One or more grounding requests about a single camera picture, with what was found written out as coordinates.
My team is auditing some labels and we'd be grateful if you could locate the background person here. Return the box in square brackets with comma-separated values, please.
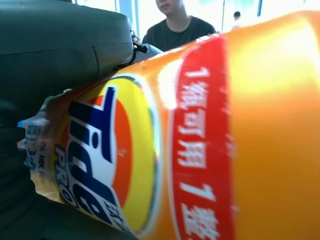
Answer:
[231, 10, 242, 31]

